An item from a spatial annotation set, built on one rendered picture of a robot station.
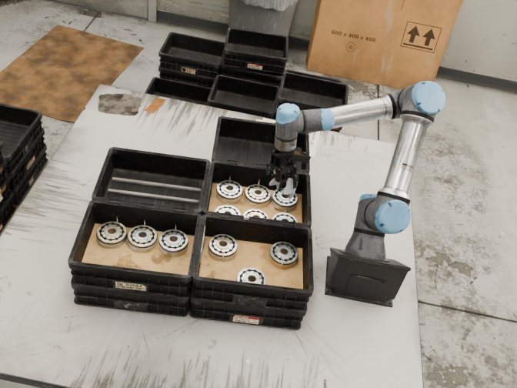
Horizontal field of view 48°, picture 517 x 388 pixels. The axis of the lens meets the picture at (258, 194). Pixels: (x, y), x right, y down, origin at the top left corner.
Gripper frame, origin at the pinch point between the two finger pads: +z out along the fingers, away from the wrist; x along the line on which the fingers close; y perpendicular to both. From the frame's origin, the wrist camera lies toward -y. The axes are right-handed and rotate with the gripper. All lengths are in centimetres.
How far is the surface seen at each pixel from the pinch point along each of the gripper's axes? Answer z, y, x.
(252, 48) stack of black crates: 29, -123, -149
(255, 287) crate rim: 10.4, 34.2, 20.8
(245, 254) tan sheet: 17.4, 21.0, 1.9
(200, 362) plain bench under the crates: 33, 56, 18
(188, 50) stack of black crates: 36, -98, -186
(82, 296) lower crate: 22, 74, -23
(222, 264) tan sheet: 17.2, 30.8, 0.4
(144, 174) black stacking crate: 9, 26, -53
